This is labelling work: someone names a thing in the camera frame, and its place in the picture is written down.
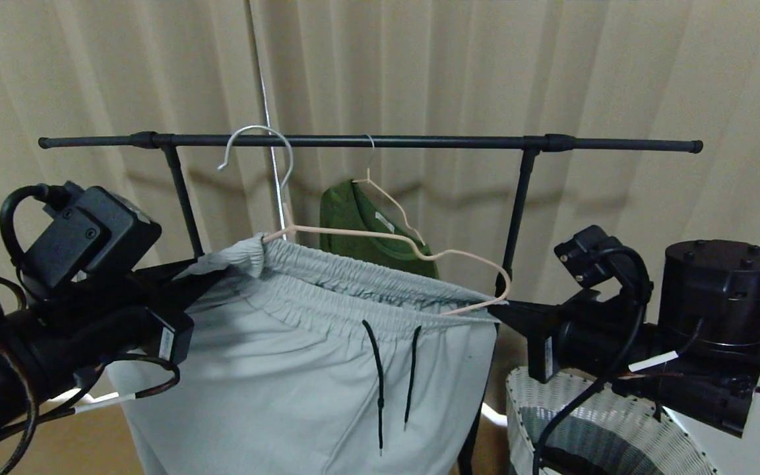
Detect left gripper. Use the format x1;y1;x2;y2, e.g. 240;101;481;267
4;290;195;400

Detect pink clothes hanger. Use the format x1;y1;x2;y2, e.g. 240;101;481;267
217;125;511;316
352;135;427;246

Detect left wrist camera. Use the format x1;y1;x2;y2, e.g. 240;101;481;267
20;185;163;301

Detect black clothes rack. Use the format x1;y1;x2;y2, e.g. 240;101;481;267
38;132;704;475

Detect green printed t-shirt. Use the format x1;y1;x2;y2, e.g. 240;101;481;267
319;179;440;279

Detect white laundry basket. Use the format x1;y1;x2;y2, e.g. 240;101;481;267
505;366;720;475

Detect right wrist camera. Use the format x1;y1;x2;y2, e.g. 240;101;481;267
555;226;652;305

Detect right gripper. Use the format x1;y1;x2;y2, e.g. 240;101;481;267
526;290;648;385

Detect pale grey garment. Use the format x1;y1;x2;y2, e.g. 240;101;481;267
106;236;501;475

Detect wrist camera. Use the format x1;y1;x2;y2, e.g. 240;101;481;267
20;185;163;301
555;226;652;305

